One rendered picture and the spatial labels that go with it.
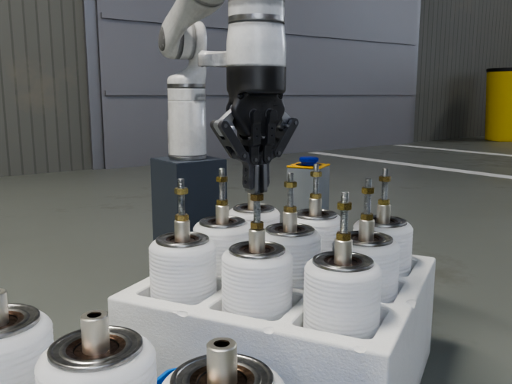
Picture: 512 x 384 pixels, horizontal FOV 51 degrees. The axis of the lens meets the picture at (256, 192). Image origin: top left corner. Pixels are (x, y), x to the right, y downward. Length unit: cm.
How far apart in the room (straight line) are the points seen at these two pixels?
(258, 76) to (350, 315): 30
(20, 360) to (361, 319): 37
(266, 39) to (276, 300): 32
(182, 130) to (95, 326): 88
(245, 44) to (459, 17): 535
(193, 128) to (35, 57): 214
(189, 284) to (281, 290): 13
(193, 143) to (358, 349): 79
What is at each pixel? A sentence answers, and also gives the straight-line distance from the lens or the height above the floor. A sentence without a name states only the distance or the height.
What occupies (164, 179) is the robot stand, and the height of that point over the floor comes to 25.
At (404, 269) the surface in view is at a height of 18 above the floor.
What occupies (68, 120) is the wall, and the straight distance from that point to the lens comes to 339.
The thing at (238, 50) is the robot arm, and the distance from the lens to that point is 66.
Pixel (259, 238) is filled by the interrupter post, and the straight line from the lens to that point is 70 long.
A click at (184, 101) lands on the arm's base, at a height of 44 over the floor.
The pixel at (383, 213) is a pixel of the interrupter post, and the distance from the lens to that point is 88.
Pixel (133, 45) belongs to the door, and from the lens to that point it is 350.
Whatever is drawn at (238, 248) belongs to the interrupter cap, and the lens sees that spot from 72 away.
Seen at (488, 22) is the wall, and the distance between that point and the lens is 642.
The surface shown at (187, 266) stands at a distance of 73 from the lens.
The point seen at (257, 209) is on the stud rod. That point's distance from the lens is 70.
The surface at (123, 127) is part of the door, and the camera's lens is 345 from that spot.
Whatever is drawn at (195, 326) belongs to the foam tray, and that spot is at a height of 16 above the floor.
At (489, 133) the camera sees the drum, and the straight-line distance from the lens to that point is 582.
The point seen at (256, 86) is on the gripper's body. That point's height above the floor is 47.
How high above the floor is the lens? 46
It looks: 10 degrees down
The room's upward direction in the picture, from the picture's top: straight up
